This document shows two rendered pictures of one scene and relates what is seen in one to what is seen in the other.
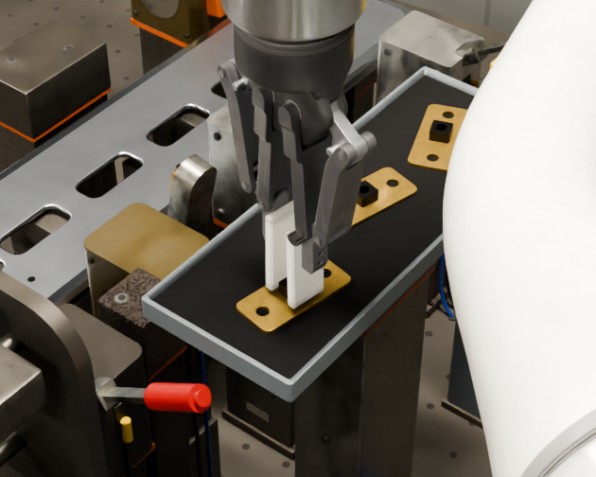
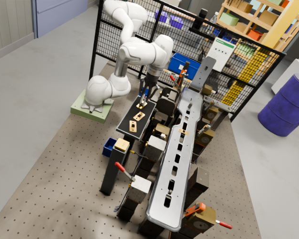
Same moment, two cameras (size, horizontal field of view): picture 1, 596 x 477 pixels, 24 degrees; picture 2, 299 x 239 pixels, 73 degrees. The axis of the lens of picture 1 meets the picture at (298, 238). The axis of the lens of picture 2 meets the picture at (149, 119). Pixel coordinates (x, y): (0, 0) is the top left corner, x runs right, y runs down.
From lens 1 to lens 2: 171 cm
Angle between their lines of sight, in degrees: 92
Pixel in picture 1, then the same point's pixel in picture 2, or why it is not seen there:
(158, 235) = (162, 130)
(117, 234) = (166, 129)
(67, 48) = (200, 178)
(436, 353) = (117, 197)
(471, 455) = not seen: hidden behind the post
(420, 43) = (143, 181)
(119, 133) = (181, 167)
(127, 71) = not seen: outside the picture
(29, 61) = (203, 174)
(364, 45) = (154, 200)
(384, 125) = (141, 128)
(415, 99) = (138, 133)
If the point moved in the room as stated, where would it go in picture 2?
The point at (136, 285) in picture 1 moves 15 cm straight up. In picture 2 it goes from (159, 118) to (167, 101)
